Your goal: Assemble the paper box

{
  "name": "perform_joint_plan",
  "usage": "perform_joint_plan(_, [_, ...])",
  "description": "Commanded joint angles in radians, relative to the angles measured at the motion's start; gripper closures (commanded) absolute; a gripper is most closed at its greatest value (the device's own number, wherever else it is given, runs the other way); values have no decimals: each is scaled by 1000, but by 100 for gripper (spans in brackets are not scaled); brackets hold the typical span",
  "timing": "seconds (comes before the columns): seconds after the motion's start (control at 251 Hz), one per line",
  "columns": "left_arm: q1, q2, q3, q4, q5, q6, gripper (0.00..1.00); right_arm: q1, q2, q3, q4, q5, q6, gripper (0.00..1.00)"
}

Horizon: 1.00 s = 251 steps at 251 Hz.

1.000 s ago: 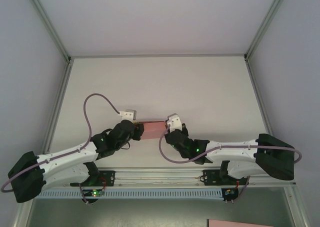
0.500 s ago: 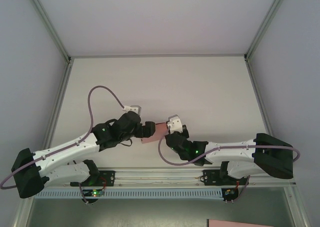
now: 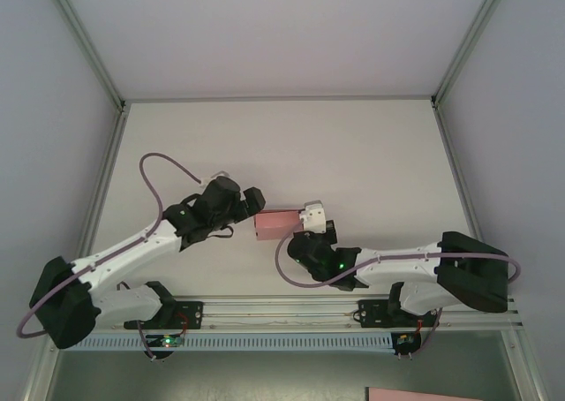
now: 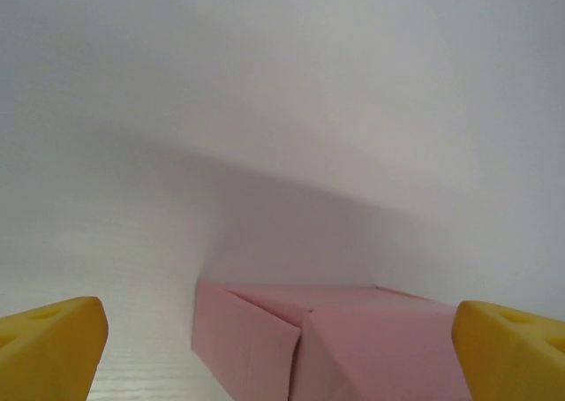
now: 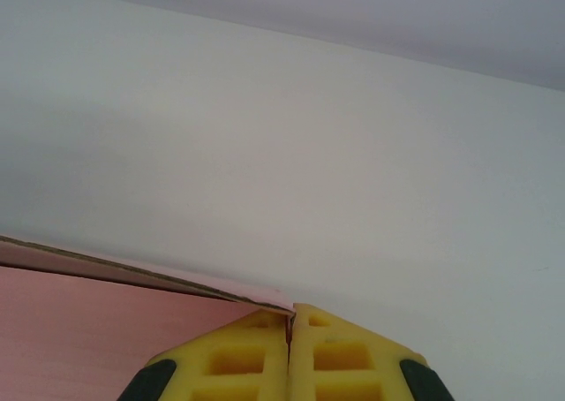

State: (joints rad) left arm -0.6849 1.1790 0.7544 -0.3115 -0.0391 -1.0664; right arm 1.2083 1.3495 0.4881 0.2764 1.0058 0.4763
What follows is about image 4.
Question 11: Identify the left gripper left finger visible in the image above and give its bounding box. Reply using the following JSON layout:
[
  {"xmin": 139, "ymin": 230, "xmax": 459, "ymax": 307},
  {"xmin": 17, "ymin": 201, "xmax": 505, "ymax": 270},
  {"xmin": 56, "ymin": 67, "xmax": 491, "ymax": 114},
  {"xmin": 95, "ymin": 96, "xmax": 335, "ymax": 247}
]
[{"xmin": 0, "ymin": 296, "xmax": 110, "ymax": 401}]

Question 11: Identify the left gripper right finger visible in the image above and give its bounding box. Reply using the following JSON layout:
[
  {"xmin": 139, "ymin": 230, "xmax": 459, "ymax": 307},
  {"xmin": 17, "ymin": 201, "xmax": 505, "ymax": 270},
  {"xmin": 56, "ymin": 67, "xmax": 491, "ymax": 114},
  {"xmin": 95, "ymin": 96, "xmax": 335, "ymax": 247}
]
[{"xmin": 454, "ymin": 299, "xmax": 565, "ymax": 401}]

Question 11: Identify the pink paper box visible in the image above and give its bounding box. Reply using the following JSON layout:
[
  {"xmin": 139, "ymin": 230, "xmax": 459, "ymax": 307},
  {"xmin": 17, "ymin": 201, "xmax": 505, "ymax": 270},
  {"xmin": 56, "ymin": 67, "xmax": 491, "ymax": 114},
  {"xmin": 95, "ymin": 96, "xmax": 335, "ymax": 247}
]
[{"xmin": 191, "ymin": 279, "xmax": 470, "ymax": 401}]

